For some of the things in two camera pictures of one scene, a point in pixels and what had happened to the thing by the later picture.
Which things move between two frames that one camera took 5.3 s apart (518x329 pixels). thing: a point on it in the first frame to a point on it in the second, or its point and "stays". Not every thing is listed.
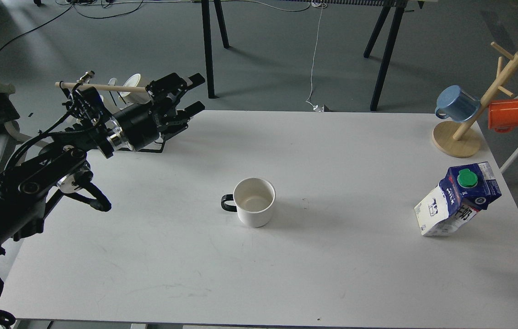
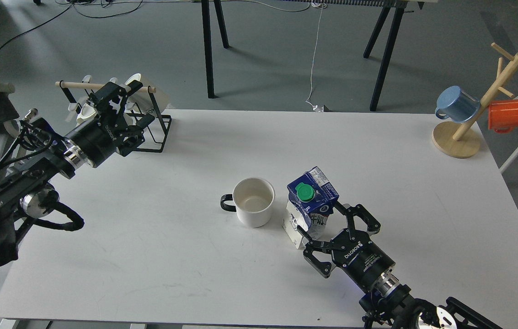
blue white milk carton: [466, 190] to [311, 200]
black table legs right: [400, 6] stays
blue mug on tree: [453, 103] stays
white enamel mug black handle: [254, 198] stays
